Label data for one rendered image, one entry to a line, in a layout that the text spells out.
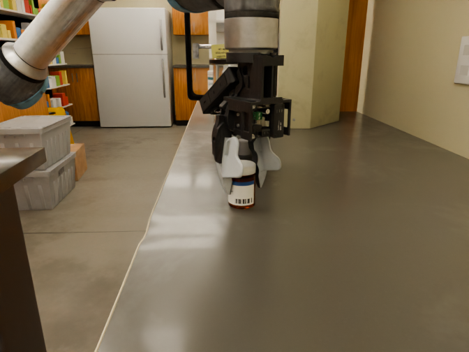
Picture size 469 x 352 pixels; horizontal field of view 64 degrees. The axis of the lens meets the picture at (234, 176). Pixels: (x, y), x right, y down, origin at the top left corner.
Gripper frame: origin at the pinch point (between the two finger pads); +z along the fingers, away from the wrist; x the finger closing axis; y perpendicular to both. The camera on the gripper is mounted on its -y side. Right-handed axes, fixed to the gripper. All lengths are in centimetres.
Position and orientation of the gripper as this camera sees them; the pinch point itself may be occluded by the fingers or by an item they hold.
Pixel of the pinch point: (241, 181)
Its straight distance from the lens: 60.7
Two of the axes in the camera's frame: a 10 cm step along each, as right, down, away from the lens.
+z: 0.0, 9.5, 3.1
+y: 5.4, 2.7, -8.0
